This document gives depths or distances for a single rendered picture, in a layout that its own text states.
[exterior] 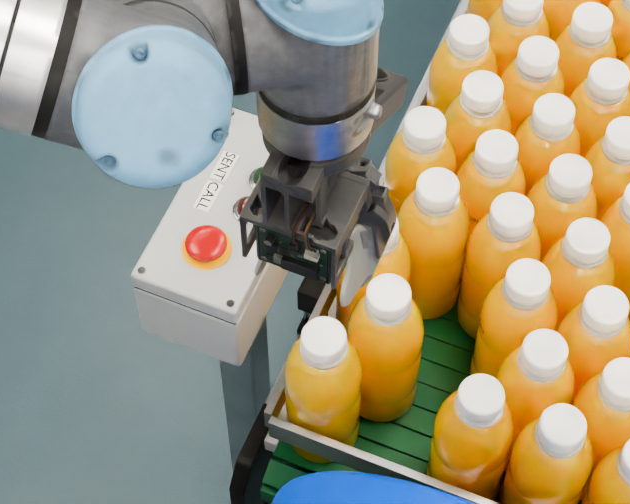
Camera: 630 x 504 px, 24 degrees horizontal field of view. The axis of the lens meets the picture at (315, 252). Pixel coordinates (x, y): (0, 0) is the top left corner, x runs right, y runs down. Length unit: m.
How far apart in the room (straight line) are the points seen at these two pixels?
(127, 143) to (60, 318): 1.84
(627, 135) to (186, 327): 0.44
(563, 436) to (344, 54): 0.47
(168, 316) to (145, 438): 1.12
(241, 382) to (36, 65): 0.89
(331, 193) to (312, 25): 0.20
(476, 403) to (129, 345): 1.34
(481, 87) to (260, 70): 0.57
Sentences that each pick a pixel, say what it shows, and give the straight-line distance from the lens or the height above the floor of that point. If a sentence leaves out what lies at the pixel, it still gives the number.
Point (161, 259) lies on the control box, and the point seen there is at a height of 1.10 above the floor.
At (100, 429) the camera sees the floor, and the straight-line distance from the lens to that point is 2.42.
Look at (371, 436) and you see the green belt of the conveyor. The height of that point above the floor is 0.90.
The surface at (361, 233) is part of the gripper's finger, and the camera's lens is 1.05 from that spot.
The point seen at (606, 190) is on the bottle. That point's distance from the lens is 1.40.
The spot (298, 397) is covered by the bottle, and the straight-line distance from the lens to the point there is 1.27.
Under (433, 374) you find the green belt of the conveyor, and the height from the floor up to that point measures 0.90.
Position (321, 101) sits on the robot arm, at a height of 1.48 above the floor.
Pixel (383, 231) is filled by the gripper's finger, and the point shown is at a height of 1.29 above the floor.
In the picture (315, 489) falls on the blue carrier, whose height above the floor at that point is 1.19.
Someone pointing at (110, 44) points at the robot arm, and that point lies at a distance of 0.70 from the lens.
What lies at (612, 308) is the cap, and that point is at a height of 1.09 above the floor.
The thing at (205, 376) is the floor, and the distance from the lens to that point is 2.44.
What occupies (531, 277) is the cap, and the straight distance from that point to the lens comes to 1.27.
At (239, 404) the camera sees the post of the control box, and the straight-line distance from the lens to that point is 1.60.
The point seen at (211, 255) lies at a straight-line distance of 1.25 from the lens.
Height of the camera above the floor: 2.17
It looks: 58 degrees down
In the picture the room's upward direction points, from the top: straight up
